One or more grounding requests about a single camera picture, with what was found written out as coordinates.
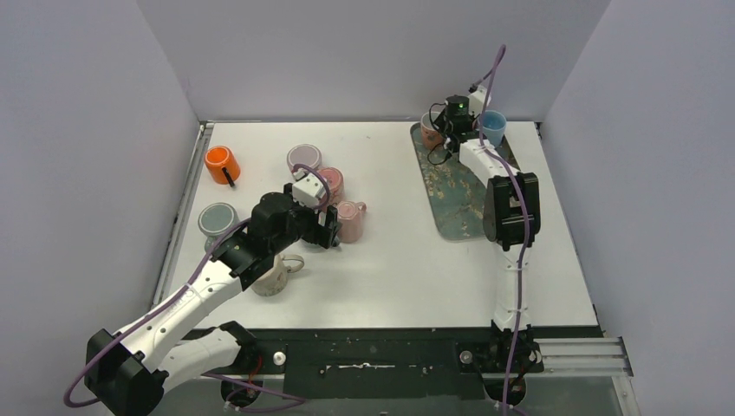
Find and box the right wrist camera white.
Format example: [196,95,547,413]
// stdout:
[467,86,491,117]

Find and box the light pink faceted mug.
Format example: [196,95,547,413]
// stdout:
[336,201,367,244]

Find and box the aluminium rail frame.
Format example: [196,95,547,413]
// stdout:
[150,121,632,415]

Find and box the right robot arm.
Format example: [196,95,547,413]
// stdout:
[427,95,541,336]

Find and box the cream speckled mug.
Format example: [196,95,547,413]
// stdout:
[250,254,305,297]

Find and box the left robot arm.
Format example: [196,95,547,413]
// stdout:
[79,176,341,415]

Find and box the orange mug black handle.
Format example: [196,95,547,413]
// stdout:
[205,146,241,187]

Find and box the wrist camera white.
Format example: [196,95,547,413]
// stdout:
[467,86,491,117]
[291,173,327,209]

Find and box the terracotta pink mug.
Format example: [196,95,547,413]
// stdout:
[420,111,444,151]

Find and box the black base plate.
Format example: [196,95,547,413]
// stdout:
[140,326,604,401]

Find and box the sage green mug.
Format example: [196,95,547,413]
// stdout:
[197,202,239,250]

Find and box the mauve ribbed mug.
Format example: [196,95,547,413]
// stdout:
[286,144,322,171]

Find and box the light blue mug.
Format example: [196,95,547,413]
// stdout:
[481,110,507,147]

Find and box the pink ghost pattern mug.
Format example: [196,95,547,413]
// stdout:
[317,167,344,205]

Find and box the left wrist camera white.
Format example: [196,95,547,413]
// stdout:
[291,173,327,209]

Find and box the teal floral tray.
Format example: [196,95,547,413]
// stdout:
[410,122,489,241]

